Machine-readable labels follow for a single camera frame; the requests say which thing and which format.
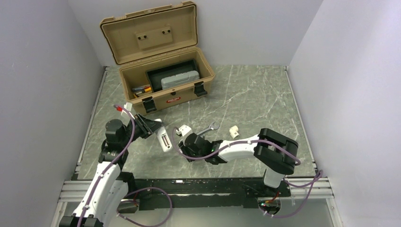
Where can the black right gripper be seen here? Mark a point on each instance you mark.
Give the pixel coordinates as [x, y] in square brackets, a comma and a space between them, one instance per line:
[184, 150]

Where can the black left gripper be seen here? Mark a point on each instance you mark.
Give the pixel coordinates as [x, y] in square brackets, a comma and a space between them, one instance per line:
[149, 126]

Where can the white remote control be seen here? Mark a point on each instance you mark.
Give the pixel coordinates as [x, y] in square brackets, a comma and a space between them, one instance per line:
[163, 137]

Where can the white pipe elbow fitting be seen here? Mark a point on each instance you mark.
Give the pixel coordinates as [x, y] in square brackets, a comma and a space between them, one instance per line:
[234, 131]

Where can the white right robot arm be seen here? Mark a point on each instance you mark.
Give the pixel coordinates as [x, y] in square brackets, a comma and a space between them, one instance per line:
[276, 151]

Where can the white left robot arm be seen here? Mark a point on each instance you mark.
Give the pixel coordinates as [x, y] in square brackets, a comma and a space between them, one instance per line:
[111, 183]

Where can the silver combination wrench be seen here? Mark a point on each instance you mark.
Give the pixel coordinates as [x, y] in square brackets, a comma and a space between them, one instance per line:
[211, 127]

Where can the black tray in toolbox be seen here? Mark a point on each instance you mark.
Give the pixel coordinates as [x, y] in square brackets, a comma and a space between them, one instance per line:
[156, 75]

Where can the grey plastic bit case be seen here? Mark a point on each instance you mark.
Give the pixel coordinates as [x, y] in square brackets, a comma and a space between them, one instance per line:
[179, 79]

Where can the tan plastic toolbox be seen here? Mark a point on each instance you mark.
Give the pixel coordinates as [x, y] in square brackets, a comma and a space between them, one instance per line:
[153, 38]

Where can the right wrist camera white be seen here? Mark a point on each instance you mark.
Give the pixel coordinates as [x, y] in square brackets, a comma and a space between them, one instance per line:
[184, 130]

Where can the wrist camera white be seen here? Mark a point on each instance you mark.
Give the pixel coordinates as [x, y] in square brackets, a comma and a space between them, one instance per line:
[124, 114]
[184, 130]

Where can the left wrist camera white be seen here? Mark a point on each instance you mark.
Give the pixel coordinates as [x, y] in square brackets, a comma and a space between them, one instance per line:
[124, 114]

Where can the orange handled tool in toolbox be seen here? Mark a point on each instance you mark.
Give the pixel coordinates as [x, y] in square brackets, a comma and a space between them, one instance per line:
[141, 91]

